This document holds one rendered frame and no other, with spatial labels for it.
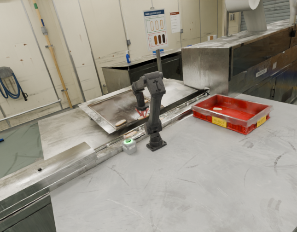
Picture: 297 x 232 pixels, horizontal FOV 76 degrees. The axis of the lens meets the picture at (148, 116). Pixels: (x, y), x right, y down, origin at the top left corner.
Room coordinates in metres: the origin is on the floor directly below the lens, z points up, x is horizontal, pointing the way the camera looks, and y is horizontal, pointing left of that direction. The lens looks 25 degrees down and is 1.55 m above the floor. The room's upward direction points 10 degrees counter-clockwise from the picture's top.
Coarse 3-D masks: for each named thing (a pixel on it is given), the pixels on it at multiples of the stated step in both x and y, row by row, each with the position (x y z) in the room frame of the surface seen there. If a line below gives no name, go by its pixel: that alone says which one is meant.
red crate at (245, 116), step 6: (210, 108) 1.50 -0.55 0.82; (222, 108) 1.46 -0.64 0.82; (228, 108) 1.44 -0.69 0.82; (198, 114) 1.36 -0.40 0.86; (228, 114) 1.34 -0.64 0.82; (234, 114) 1.32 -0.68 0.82; (240, 114) 1.31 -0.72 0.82; (246, 114) 1.29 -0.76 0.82; (252, 114) 1.27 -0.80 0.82; (204, 120) 1.31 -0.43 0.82; (210, 120) 1.26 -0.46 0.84; (246, 120) 1.20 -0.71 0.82; (228, 126) 1.13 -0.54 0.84; (234, 126) 1.09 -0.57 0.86; (240, 126) 1.06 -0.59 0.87; (252, 126) 1.07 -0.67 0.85; (240, 132) 1.05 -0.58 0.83; (246, 132) 1.03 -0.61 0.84
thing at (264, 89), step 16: (288, 64) 2.45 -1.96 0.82; (272, 80) 2.17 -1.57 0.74; (288, 80) 2.51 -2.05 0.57; (256, 96) 1.94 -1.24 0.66; (272, 96) 2.20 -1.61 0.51; (288, 96) 2.61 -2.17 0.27; (32, 208) 0.74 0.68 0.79; (48, 208) 0.78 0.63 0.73; (0, 224) 0.66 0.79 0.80; (16, 224) 0.69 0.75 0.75; (32, 224) 0.72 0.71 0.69; (48, 224) 0.76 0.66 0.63
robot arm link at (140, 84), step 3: (159, 72) 0.98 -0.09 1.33; (162, 75) 0.96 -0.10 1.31; (141, 78) 0.96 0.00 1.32; (144, 78) 0.94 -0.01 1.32; (162, 78) 0.96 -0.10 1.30; (135, 81) 1.26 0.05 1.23; (138, 81) 1.18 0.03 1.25; (141, 81) 0.97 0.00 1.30; (144, 81) 0.93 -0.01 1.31; (135, 84) 1.25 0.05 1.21; (138, 84) 1.19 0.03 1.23; (141, 84) 0.98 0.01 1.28; (144, 84) 1.05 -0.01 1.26; (135, 87) 1.26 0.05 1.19; (138, 87) 1.21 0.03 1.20; (141, 87) 1.15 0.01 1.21; (144, 87) 1.25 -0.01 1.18; (135, 90) 1.30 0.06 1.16
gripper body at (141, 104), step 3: (141, 99) 1.30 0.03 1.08; (144, 99) 1.31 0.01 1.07; (138, 102) 1.30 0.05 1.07; (141, 102) 1.29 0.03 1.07; (144, 102) 1.31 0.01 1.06; (135, 105) 1.33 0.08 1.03; (138, 105) 1.30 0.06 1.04; (141, 105) 1.29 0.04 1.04; (144, 105) 1.30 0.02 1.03; (147, 105) 1.30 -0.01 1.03; (141, 108) 1.27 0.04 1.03; (144, 108) 1.27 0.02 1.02
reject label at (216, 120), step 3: (213, 117) 1.23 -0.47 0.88; (216, 117) 1.20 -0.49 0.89; (264, 117) 1.12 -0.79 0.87; (213, 120) 1.23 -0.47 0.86; (216, 120) 1.20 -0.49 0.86; (219, 120) 1.18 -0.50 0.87; (261, 120) 1.10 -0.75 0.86; (264, 120) 1.13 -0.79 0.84; (216, 123) 1.20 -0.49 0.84; (219, 123) 1.18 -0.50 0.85; (222, 123) 1.16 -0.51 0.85; (225, 123) 1.14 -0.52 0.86; (258, 123) 1.08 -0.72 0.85; (261, 123) 1.11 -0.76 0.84; (222, 126) 1.16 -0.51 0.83; (225, 126) 1.14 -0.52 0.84; (258, 126) 1.09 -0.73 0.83
